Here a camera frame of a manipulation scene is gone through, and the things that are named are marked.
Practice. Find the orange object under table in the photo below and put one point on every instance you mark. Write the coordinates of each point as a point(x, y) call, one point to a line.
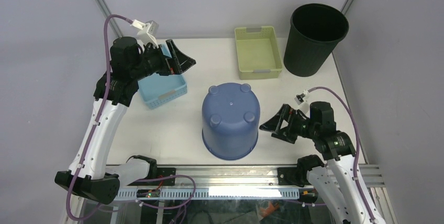
point(267, 207)

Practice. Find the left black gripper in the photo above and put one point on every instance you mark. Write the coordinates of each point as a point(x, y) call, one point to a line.
point(178, 64)

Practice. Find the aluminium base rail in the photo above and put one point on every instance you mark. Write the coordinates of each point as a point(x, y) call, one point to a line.
point(242, 175)

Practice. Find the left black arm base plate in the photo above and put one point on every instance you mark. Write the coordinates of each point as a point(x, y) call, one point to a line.
point(163, 177)

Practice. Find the black plastic bucket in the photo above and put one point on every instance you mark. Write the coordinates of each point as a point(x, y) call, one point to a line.
point(315, 30)

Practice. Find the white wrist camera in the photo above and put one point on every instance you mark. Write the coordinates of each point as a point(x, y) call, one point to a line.
point(301, 99)
point(146, 32)

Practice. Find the light blue plastic basket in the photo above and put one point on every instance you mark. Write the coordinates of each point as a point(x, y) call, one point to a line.
point(157, 90)

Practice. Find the left corner aluminium post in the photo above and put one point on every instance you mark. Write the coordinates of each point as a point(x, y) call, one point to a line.
point(106, 12)

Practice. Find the white slotted cable duct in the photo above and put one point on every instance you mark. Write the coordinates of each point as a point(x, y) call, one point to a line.
point(211, 193)

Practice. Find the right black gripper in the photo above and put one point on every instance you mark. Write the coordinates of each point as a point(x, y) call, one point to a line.
point(286, 113)

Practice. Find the large blue plastic bucket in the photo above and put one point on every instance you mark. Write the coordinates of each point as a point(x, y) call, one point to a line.
point(230, 120)

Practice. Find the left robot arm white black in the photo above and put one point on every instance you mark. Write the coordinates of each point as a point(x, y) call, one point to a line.
point(88, 176)

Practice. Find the light green plastic basket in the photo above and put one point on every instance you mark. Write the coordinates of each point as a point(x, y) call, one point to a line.
point(258, 53)

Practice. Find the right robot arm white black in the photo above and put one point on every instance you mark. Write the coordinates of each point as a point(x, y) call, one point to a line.
point(333, 173)

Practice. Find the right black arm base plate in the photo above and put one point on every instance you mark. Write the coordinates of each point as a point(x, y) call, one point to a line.
point(291, 176)

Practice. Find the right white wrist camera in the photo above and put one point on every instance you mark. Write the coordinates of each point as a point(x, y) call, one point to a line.
point(301, 99)

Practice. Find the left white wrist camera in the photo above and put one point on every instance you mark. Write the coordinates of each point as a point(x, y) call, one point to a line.
point(146, 32)

